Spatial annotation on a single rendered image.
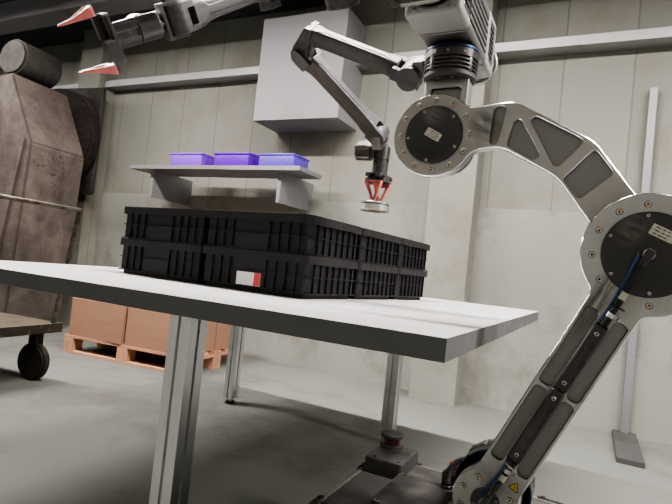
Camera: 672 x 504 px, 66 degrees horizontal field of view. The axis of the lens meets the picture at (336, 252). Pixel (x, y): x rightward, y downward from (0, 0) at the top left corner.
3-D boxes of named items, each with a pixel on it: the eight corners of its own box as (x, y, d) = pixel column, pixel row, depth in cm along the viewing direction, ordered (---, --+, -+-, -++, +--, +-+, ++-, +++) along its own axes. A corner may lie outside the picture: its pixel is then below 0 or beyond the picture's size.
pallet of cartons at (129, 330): (250, 363, 396) (255, 312, 397) (172, 379, 323) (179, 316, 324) (143, 340, 446) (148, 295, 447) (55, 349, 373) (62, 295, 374)
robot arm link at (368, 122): (296, 47, 170) (310, 36, 177) (287, 58, 174) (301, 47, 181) (384, 143, 179) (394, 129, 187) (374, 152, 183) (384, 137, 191)
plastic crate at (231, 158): (265, 173, 400) (267, 159, 400) (248, 166, 379) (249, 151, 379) (230, 172, 415) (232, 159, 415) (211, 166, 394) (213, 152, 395)
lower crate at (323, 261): (356, 299, 164) (360, 262, 164) (302, 299, 138) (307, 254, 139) (258, 286, 185) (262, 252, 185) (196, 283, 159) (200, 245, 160)
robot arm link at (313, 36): (292, 22, 165) (306, 12, 172) (287, 62, 175) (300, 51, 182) (422, 72, 158) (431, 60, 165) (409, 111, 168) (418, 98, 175)
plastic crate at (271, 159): (308, 173, 382) (310, 160, 382) (293, 167, 363) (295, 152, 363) (272, 173, 396) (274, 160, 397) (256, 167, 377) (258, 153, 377)
